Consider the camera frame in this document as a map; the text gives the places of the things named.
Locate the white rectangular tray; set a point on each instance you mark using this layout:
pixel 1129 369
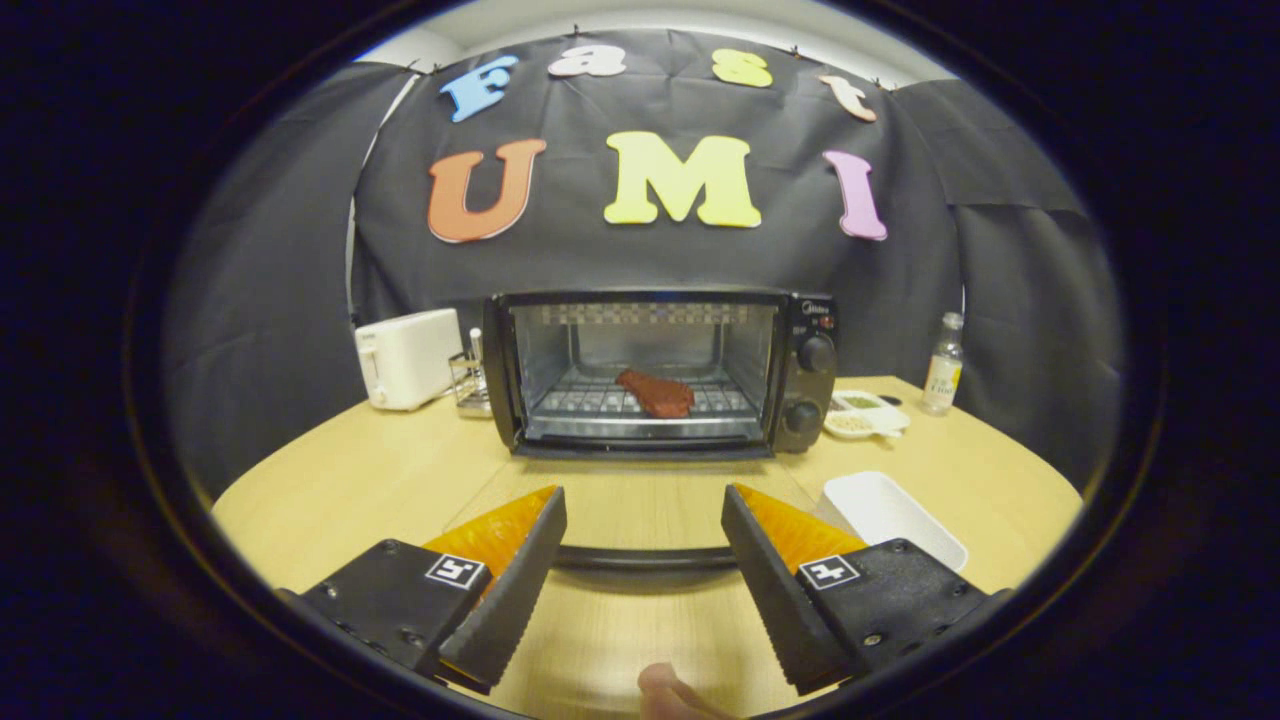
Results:
pixel 890 510

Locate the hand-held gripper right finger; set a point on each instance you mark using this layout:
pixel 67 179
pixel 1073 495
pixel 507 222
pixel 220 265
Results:
pixel 785 600

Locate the black backdrop cloth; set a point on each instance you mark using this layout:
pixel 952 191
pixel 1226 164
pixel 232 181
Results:
pixel 620 260

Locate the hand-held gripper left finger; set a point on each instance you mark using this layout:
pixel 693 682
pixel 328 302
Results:
pixel 510 600

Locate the black toaster oven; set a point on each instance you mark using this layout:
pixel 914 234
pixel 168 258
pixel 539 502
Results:
pixel 810 380

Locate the white divided dish with beans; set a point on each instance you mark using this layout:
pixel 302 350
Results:
pixel 860 418

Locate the reddish brown meat slice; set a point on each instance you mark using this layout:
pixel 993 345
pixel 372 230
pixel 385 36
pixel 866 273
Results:
pixel 660 393

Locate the clear plastic bottle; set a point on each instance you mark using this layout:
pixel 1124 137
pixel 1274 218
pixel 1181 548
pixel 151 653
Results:
pixel 943 370

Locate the white bread toaster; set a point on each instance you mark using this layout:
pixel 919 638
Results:
pixel 410 358

